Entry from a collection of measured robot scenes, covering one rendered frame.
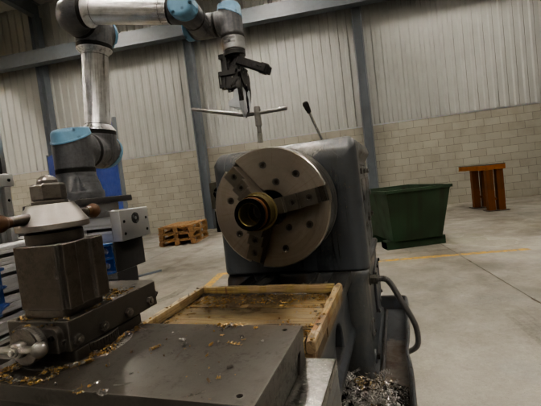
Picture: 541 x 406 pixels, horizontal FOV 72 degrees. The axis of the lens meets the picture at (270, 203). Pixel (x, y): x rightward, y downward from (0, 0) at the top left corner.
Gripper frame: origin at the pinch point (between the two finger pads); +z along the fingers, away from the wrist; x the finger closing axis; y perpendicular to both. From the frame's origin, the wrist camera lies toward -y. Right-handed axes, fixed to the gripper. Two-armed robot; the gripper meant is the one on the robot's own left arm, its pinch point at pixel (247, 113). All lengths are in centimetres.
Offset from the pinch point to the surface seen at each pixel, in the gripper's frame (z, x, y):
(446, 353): 137, -123, -66
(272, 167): 19.3, 23.9, -13.6
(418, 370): 137, -101, -48
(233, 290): 48, 34, -3
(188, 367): 41, 84, -21
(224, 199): 26.3, 23.5, 1.1
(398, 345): 84, -15, -40
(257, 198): 26.4, 36.9, -13.1
